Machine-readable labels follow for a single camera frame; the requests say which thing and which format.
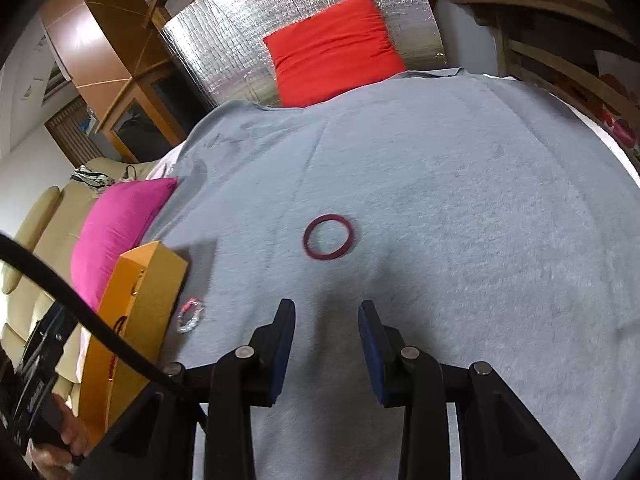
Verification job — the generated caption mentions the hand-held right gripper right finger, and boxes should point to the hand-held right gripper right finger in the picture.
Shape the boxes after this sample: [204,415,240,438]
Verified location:
[357,300,583,480]

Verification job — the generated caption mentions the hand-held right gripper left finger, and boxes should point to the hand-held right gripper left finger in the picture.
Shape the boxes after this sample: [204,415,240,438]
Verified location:
[80,299,297,480]

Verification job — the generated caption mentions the pink clear bead bracelet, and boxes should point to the pink clear bead bracelet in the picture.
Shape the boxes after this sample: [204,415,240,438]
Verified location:
[176,297,205,333]

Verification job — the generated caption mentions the dark red bangle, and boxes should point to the dark red bangle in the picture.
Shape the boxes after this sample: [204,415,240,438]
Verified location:
[302,214,355,262]

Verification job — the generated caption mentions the orange box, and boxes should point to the orange box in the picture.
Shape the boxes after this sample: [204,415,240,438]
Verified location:
[79,241,190,441]

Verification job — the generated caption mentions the person's left hand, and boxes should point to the person's left hand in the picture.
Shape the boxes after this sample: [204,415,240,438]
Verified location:
[29,400,95,480]

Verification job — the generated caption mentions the grey blanket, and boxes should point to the grey blanket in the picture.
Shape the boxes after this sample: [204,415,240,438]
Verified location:
[145,67,640,480]

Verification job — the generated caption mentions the beige sofa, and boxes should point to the beige sofa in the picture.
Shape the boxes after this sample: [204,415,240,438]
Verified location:
[0,156,166,411]

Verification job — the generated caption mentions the magenta pillow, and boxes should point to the magenta pillow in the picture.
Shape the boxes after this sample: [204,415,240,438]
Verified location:
[70,176,180,311]

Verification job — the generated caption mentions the striped cloth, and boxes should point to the striped cloth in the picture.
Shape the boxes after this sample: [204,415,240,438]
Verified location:
[70,165,118,191]

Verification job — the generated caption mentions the brown woven blind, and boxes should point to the brown woven blind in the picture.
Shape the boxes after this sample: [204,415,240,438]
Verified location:
[45,97,106,162]

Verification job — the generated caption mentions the red pillow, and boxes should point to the red pillow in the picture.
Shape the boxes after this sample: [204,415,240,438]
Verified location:
[263,0,407,108]

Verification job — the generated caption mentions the silver foil mat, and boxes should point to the silver foil mat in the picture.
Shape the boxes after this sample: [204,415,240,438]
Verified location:
[160,0,446,111]

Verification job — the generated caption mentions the wooden cabinet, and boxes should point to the wooden cabinet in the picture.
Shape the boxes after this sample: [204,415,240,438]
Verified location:
[40,0,211,163]

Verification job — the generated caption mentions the floral printed cloth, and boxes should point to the floral printed cloth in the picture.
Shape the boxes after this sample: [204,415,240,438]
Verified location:
[592,50,640,161]

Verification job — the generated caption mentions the wooden shelf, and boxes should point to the wooden shelf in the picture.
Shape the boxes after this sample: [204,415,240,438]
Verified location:
[437,0,640,126]

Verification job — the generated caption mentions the thick black cable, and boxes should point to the thick black cable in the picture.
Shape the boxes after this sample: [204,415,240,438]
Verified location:
[0,232,208,428]

